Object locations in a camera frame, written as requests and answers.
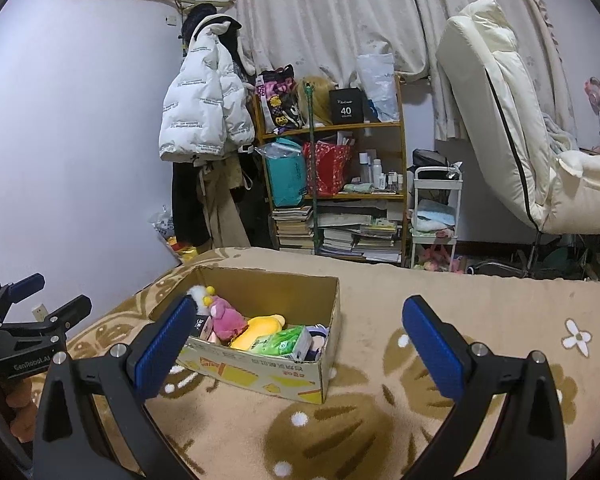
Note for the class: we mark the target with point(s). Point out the blond wig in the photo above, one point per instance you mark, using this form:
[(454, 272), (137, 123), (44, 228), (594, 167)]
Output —
[(322, 105)]

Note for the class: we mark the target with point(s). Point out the white padded recliner chair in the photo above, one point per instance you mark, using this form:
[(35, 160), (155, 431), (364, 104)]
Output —
[(490, 85)]

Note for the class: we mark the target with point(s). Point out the black bag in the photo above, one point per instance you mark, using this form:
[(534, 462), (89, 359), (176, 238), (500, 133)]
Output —
[(427, 157)]

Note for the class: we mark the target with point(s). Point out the black hat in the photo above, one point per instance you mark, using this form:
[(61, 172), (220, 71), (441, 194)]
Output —
[(200, 12)]

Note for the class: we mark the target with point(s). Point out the pink and white fan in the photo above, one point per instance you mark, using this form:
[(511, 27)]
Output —
[(597, 95)]

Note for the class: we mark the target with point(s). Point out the grey knitted throw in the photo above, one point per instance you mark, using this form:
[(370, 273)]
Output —
[(557, 132)]

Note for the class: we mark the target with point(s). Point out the small pink packet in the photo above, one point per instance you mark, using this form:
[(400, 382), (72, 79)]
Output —
[(205, 331)]

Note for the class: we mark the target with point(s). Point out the teal shopping bag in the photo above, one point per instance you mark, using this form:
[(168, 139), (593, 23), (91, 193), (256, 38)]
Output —
[(285, 175)]

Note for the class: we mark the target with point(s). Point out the black hanging coat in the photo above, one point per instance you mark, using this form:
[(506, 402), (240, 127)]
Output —
[(187, 210)]

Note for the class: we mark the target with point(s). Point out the beige patterned blanket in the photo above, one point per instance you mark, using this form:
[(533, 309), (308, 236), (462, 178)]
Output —
[(380, 300)]

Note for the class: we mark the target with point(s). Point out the clear bag of small things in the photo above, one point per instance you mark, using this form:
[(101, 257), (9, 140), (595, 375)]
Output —
[(162, 222)]

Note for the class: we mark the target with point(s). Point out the colourful printed bag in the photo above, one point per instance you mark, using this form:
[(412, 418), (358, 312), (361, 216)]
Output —
[(280, 100)]

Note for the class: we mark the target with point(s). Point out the white trolley cart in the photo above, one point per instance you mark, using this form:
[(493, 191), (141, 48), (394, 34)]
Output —
[(457, 210)]

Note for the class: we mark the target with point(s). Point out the clear plastic bag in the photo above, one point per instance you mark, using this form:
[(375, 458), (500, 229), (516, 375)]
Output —
[(380, 80)]

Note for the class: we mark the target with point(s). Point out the black box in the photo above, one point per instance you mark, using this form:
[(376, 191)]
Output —
[(347, 107)]

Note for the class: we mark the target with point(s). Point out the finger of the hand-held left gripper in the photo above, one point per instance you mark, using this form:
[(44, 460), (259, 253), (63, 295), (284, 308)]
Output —
[(70, 312), (25, 287)]

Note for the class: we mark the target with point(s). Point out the red patterned bag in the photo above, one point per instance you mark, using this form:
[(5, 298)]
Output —
[(327, 170)]

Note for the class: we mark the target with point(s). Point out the white puffer jacket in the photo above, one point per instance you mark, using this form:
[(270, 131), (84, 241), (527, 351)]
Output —
[(195, 110)]

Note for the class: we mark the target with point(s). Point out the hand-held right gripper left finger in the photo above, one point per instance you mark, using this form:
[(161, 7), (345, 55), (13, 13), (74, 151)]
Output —
[(165, 345)]

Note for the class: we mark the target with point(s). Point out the group of white bottles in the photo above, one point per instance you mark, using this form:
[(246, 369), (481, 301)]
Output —
[(377, 172)]

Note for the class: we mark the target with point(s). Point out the white wall socket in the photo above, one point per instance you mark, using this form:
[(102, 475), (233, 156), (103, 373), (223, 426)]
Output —
[(40, 312)]

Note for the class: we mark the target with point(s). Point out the green tissue pack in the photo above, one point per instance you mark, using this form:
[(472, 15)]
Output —
[(280, 342)]

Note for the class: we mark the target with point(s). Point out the green pole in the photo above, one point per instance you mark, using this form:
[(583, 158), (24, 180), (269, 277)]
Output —
[(312, 170)]

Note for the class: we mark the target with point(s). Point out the blue and white pouch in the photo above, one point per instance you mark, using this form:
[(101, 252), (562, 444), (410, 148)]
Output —
[(320, 337)]

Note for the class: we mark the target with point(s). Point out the red and yellow packets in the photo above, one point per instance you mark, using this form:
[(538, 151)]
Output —
[(182, 252)]

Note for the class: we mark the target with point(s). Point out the pink soft toys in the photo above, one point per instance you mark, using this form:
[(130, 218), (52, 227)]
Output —
[(435, 257)]

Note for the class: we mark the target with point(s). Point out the light blue towel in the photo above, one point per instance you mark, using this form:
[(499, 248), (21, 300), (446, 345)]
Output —
[(432, 217)]

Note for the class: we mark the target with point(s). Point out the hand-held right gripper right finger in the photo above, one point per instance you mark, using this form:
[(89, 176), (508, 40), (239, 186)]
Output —
[(432, 347)]

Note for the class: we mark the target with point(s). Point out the yellow plush toy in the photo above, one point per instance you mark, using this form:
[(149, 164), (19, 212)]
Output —
[(260, 325)]

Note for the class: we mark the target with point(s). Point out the person's left hand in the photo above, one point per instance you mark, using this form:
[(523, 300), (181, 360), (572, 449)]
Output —
[(24, 410)]

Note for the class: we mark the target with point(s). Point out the white and black plush toy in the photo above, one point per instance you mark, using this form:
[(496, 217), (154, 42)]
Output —
[(197, 295)]

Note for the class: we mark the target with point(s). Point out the pink plush toy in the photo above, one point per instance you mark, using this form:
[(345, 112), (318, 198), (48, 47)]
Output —
[(225, 322)]

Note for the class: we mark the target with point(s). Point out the beige floral curtain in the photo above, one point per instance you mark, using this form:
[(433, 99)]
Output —
[(330, 10)]

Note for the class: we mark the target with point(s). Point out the printed cardboard box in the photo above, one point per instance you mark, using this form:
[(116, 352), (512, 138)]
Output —
[(260, 375)]

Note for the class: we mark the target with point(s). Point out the beige hanging trousers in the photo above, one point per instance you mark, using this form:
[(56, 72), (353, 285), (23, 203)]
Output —
[(220, 210)]

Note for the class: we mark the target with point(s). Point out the wooden shelf unit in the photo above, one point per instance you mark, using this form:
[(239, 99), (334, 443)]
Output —
[(330, 127)]

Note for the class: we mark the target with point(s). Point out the narrow stack of books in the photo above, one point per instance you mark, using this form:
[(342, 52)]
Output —
[(292, 230)]

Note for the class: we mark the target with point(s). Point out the wide stack of books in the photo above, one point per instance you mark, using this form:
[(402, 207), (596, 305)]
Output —
[(360, 240)]

